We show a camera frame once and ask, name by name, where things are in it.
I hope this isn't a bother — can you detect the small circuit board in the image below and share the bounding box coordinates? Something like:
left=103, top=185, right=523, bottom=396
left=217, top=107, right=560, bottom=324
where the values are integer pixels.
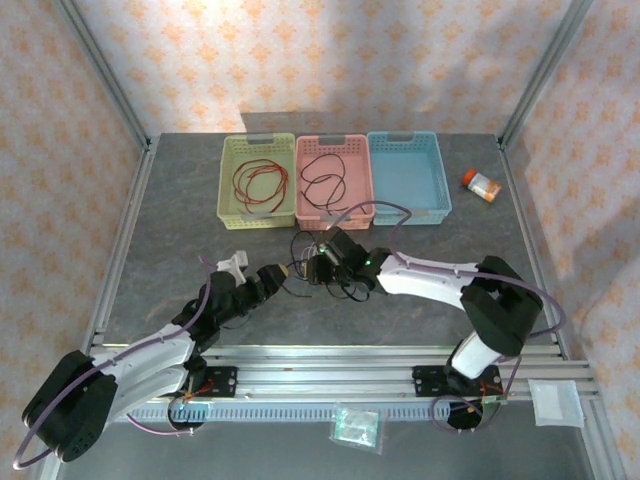
left=477, top=393, right=510, bottom=420

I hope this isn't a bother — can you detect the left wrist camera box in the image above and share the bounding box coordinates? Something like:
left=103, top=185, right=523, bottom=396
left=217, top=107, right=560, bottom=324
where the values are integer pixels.
left=217, top=248, right=250, bottom=285

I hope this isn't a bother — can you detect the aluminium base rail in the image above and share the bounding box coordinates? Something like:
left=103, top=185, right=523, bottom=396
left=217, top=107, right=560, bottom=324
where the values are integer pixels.
left=52, top=343, right=601, bottom=401

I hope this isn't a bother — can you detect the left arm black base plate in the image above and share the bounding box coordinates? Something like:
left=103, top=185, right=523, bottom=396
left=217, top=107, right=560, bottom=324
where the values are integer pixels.
left=182, top=366, right=239, bottom=399

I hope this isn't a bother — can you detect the clear bag of green parts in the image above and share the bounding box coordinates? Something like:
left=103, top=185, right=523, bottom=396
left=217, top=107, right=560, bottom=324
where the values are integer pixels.
left=328, top=405, right=387, bottom=456

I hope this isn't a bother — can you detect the green plastic basket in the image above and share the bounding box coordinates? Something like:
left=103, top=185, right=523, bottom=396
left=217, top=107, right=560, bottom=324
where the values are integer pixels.
left=216, top=132, right=297, bottom=231

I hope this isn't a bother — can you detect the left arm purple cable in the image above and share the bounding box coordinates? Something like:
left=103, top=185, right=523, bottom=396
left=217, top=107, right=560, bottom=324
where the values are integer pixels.
left=12, top=255, right=222, bottom=471

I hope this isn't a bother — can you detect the grey slotted cable duct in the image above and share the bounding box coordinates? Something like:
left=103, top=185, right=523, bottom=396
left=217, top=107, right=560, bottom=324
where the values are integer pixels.
left=67, top=401, right=451, bottom=424

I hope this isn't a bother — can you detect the blue plastic basket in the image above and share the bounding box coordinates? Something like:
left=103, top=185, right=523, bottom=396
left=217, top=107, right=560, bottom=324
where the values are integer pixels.
left=366, top=130, right=454, bottom=227

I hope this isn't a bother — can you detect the orange-lidded bottle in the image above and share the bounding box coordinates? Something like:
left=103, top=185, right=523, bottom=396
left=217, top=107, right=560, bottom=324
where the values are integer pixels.
left=460, top=168, right=503, bottom=203

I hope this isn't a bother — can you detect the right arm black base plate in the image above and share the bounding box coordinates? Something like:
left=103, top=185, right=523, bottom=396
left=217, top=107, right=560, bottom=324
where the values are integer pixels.
left=409, top=364, right=504, bottom=399

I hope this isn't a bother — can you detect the black cable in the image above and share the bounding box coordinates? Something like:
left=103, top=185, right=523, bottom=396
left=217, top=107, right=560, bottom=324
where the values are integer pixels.
left=299, top=153, right=348, bottom=185
left=284, top=229, right=372, bottom=305
left=303, top=173, right=350, bottom=215

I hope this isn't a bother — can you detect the pink plastic basket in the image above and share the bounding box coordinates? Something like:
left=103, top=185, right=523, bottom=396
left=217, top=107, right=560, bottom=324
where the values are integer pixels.
left=294, top=133, right=376, bottom=232

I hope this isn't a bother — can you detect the white pouch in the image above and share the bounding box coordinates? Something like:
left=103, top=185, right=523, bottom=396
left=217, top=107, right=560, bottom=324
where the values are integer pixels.
left=528, top=379, right=585, bottom=429

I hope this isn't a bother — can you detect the aluminium frame post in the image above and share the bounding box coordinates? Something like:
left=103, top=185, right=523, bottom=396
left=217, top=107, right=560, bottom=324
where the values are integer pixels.
left=52, top=0, right=154, bottom=151
left=497, top=0, right=594, bottom=151

